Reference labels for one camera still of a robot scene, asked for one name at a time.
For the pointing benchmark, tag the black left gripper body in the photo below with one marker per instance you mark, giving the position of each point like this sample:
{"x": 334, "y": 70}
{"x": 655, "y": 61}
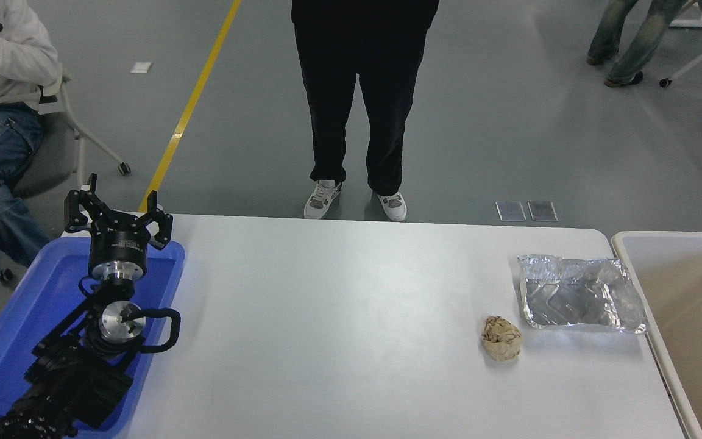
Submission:
{"x": 118, "y": 245}

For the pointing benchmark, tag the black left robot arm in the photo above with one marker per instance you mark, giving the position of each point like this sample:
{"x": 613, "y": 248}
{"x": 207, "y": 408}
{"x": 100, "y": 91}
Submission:
{"x": 70, "y": 384}

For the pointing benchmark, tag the grey office chair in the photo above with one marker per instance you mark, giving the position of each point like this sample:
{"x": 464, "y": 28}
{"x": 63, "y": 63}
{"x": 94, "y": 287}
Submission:
{"x": 52, "y": 152}

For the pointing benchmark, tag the blue plastic tray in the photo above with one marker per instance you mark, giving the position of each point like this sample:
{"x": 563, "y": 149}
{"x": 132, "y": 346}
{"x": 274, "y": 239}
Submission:
{"x": 34, "y": 292}

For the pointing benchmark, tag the white paper scrap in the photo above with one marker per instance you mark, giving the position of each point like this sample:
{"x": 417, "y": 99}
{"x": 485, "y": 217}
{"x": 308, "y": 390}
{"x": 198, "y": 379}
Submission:
{"x": 141, "y": 66}

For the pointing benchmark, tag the seated person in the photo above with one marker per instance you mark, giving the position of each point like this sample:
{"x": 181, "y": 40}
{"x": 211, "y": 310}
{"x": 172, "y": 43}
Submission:
{"x": 10, "y": 67}

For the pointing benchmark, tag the standing person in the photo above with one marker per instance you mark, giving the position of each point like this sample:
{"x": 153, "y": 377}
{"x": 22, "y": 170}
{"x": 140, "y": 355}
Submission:
{"x": 333, "y": 91}

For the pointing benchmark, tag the clear floor plate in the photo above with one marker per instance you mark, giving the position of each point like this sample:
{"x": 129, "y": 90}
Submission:
{"x": 511, "y": 211}
{"x": 543, "y": 211}

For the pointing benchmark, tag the crumpled tan paper ball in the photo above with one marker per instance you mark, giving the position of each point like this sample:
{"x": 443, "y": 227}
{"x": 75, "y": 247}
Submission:
{"x": 502, "y": 338}

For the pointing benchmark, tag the silver foil tray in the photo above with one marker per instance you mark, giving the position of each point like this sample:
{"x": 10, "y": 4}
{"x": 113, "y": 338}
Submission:
{"x": 570, "y": 299}

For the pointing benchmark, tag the person in pale trousers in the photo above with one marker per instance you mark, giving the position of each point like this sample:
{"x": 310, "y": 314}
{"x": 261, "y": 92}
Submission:
{"x": 643, "y": 36}

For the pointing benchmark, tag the large pale bin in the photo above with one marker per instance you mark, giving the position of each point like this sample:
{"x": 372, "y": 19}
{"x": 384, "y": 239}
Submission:
{"x": 692, "y": 305}

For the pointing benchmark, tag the white wheeled chair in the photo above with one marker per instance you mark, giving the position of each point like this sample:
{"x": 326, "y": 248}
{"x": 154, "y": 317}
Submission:
{"x": 701, "y": 58}

